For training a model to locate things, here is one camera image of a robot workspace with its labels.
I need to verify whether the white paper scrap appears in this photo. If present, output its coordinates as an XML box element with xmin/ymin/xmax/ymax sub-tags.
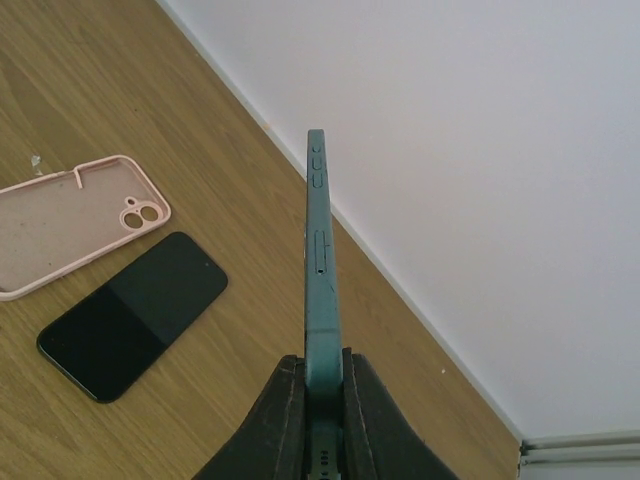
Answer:
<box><xmin>31</xmin><ymin>155</ymin><xmax>44</xmax><ymax>176</ymax></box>

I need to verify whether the pink phone case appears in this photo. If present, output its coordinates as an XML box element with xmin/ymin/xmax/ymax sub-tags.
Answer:
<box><xmin>1</xmin><ymin>155</ymin><xmax>171</xmax><ymax>301</ymax></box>

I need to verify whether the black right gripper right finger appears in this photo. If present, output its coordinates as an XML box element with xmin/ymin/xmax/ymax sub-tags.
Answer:
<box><xmin>343</xmin><ymin>348</ymin><xmax>455</xmax><ymax>480</ymax></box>

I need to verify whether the right rear aluminium frame post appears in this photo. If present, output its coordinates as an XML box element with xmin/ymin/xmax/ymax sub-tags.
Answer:
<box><xmin>518</xmin><ymin>430</ymin><xmax>640</xmax><ymax>480</ymax></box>

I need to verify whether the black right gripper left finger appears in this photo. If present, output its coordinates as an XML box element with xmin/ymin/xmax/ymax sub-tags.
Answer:
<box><xmin>197</xmin><ymin>355</ymin><xmax>305</xmax><ymax>480</ymax></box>

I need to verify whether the teal green phone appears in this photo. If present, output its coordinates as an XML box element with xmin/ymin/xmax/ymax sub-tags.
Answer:
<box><xmin>304</xmin><ymin>129</ymin><xmax>343</xmax><ymax>479</ymax></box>

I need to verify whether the black phone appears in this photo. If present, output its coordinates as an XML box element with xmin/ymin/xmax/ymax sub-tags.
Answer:
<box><xmin>36</xmin><ymin>232</ymin><xmax>228</xmax><ymax>403</ymax></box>

